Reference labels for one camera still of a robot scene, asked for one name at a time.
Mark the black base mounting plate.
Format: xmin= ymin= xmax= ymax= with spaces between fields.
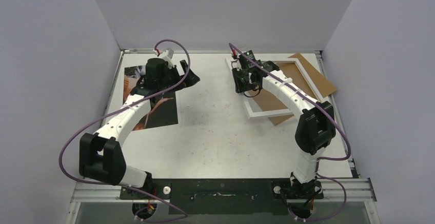
xmin=120 ymin=178 xmax=324 ymax=216

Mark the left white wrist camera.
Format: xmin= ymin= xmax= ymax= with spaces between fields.
xmin=153 ymin=48 xmax=174 ymax=60

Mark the printed photo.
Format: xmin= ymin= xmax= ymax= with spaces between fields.
xmin=123 ymin=66 xmax=179 ymax=131

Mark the aluminium rail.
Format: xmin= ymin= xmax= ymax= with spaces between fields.
xmin=71 ymin=178 xmax=377 ymax=202

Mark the white wooden picture frame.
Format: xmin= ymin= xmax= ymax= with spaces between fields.
xmin=225 ymin=58 xmax=325 ymax=118

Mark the brown cardboard backing board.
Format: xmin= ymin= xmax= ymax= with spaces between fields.
xmin=242 ymin=53 xmax=337 ymax=126

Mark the purple cable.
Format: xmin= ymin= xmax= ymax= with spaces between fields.
xmin=58 ymin=39 xmax=192 ymax=223
xmin=228 ymin=42 xmax=352 ymax=223

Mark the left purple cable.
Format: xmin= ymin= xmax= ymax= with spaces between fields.
xmin=58 ymin=39 xmax=192 ymax=223

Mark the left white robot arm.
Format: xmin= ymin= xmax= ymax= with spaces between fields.
xmin=79 ymin=57 xmax=200 ymax=199

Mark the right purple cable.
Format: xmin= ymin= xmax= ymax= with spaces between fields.
xmin=228 ymin=42 xmax=352 ymax=223

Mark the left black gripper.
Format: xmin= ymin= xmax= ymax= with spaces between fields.
xmin=159 ymin=60 xmax=200 ymax=93

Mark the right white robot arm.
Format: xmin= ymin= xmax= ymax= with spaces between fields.
xmin=231 ymin=50 xmax=336 ymax=199

